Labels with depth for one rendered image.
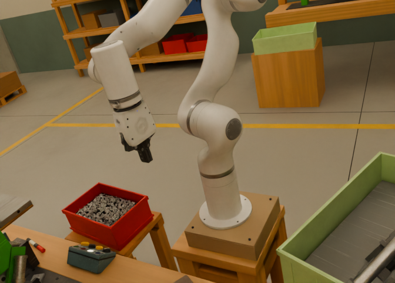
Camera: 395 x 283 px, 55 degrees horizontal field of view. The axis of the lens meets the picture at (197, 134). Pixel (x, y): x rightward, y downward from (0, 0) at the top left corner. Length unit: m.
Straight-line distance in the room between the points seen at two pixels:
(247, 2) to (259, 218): 0.70
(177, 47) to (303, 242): 5.45
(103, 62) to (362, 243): 0.94
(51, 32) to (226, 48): 7.80
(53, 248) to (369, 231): 1.11
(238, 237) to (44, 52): 8.22
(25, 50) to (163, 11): 8.67
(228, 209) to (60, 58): 7.85
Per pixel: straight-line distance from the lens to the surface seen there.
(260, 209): 1.38
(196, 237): 1.35
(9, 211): 1.45
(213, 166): 1.22
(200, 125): 1.14
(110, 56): 0.95
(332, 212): 1.36
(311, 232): 1.28
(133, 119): 1.00
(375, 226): 1.41
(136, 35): 1.04
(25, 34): 9.41
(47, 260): 1.54
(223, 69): 1.16
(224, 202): 1.30
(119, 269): 1.35
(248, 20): 6.44
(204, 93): 1.21
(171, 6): 1.02
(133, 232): 1.60
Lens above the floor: 1.78
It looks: 26 degrees down
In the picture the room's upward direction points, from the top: 14 degrees counter-clockwise
